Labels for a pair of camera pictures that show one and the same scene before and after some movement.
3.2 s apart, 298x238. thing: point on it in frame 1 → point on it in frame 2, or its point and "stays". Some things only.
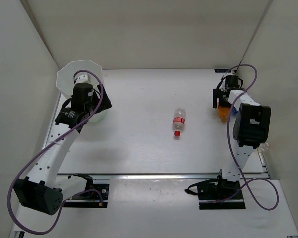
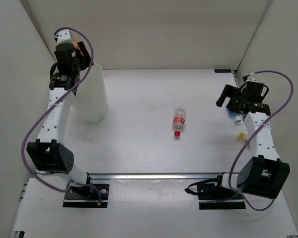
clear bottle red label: x=179 y=121 stays
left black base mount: x=96 y=195 stays
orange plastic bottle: x=223 y=113 → x=75 y=41
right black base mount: x=218 y=194 stays
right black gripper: x=218 y=93 → x=231 y=92
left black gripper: x=105 y=103 → x=86 y=59
